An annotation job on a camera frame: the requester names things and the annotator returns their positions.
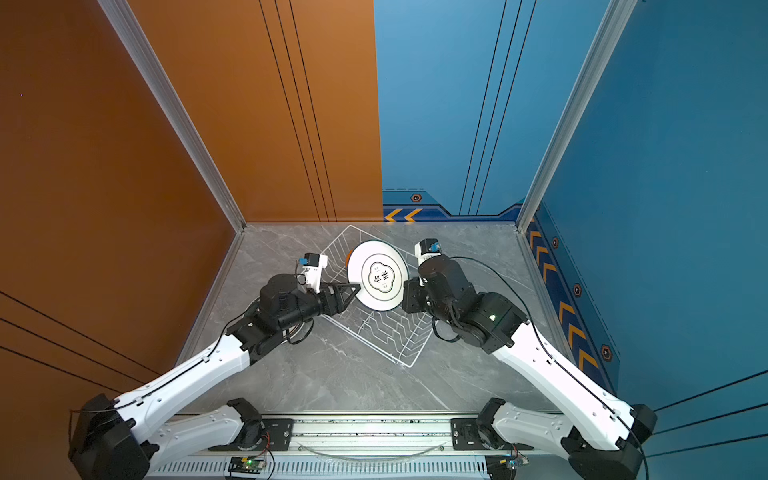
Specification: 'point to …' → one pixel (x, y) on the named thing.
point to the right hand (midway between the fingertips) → (400, 285)
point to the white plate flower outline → (380, 269)
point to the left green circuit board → (247, 465)
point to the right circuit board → (516, 461)
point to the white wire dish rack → (396, 333)
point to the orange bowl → (347, 259)
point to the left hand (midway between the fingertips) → (355, 285)
